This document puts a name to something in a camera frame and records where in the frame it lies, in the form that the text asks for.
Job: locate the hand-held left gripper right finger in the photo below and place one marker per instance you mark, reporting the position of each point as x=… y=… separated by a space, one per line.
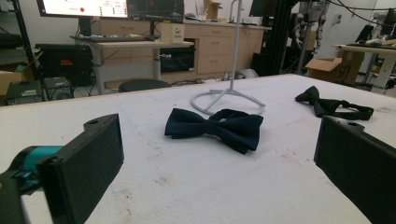
x=358 y=161

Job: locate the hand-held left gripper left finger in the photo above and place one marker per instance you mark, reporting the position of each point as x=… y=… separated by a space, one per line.
x=84 y=161

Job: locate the black bow tie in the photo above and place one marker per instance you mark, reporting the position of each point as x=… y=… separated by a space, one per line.
x=323 y=106

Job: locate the navy bow tie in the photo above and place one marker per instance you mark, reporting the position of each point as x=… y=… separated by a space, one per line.
x=186 y=124

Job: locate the grey power supply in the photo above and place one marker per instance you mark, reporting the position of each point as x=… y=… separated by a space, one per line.
x=23 y=92

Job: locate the open cardboard box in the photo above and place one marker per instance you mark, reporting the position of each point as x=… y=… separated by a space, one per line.
x=336 y=70

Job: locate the black round stool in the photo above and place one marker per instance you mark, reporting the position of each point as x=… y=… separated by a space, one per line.
x=143 y=85

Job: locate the black equipment case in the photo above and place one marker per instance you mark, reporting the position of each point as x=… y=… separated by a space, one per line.
x=62 y=62

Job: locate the white table mat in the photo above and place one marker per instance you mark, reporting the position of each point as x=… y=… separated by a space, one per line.
x=186 y=186

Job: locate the cardboard box with teal item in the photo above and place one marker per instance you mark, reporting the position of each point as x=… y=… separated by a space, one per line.
x=12 y=77

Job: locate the pale side table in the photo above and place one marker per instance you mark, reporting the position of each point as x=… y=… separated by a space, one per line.
x=367 y=49

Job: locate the black keyboard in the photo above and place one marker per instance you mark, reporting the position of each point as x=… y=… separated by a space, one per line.
x=115 y=39

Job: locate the white-legged desk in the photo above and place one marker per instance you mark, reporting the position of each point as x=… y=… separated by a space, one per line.
x=140 y=44

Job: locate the monitor with white screen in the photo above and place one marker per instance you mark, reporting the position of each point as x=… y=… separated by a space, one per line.
x=84 y=6

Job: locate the small pale carton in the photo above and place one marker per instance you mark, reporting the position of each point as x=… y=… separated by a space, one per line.
x=172 y=32

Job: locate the monitor with dark screen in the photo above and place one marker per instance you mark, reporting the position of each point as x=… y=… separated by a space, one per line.
x=155 y=9

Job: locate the light wooden cabinet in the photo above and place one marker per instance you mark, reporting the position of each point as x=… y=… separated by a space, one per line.
x=214 y=46

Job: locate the black metal frame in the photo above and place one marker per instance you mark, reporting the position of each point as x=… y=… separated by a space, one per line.
x=281 y=34

